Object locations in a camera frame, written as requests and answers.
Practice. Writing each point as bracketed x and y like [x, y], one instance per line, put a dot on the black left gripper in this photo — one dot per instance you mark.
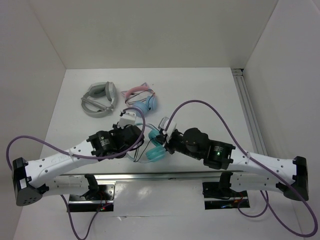
[116, 129]

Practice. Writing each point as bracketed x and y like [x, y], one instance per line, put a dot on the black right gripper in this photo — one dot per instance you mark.
[167, 145]

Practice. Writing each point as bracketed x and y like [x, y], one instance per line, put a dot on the teal white cat-ear headphones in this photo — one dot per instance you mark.
[152, 155]

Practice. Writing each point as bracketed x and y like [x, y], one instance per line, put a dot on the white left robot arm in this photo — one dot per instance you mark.
[35, 179]

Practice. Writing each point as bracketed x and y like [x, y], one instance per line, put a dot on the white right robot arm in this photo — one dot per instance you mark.
[244, 168]

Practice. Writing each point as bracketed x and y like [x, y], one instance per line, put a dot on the grey over-ear headphones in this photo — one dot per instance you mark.
[100, 99]

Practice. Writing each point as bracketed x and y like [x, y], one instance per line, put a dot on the pink blue cat-ear headphones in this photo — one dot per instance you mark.
[141, 97]

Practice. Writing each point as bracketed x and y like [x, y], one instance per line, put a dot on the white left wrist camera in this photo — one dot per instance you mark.
[127, 118]

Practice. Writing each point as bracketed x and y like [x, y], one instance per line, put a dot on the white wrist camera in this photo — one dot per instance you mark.
[127, 118]
[167, 128]

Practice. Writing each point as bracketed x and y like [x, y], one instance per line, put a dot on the aluminium mounting rail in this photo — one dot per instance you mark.
[160, 176]

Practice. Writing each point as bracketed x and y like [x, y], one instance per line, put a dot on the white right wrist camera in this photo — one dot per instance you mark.
[167, 128]

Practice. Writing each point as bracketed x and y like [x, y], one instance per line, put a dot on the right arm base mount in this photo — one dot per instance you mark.
[218, 195]

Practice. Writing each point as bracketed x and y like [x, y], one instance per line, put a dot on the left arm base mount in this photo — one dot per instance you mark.
[101, 197]

